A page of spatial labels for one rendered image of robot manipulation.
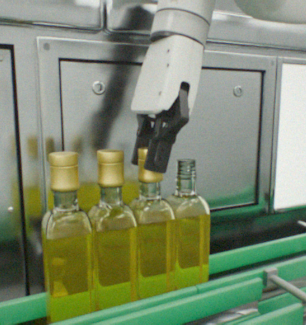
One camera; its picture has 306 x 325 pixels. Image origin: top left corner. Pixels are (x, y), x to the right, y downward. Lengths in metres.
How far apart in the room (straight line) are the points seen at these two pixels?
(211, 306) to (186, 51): 0.34
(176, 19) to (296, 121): 0.44
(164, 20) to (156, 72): 0.06
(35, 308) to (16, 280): 0.13
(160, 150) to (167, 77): 0.09
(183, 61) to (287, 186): 0.47
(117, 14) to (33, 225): 0.37
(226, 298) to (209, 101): 0.35
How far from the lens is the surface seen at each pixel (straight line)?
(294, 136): 0.81
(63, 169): 0.41
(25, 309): 0.52
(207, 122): 0.65
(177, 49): 0.43
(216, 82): 0.66
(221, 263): 0.62
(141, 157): 0.45
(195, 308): 0.49
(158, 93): 0.42
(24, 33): 0.57
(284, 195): 0.81
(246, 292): 0.54
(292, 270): 0.63
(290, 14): 0.50
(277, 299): 0.63
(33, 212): 0.59
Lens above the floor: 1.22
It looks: 9 degrees down
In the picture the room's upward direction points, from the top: straight up
